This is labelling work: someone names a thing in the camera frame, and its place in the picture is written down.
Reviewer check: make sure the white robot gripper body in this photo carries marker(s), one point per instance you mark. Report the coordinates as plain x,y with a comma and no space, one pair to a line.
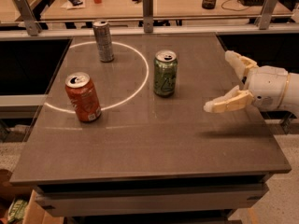
268,87

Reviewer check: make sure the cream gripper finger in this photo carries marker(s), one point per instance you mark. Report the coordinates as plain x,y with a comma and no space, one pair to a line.
233,100
241,64

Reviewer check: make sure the green soda can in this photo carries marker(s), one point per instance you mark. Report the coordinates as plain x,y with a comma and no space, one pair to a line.
165,72

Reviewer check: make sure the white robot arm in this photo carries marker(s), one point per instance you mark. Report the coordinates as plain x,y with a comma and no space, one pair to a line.
290,99

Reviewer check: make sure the tall silver energy can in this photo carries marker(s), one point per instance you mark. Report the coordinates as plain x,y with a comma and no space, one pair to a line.
103,40

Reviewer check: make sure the orange soda can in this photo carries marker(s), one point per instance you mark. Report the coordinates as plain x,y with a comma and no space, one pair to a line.
83,96

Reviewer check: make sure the black mesh pen cup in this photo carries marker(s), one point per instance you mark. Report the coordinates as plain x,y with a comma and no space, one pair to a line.
209,4

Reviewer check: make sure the cardboard box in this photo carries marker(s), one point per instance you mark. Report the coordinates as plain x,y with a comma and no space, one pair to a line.
34,214

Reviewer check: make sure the green printed package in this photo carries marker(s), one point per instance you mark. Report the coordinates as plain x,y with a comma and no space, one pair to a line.
16,211

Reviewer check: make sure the right metal bracket post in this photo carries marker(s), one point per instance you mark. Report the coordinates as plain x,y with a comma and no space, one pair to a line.
263,21

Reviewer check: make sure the metal bracket post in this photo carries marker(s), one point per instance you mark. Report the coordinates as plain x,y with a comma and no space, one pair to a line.
32,26
148,16
263,21

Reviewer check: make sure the middle metal bracket post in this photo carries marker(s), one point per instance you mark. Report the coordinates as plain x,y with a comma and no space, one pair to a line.
148,16

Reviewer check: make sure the left metal bracket post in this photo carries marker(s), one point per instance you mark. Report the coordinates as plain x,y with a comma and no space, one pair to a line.
32,26

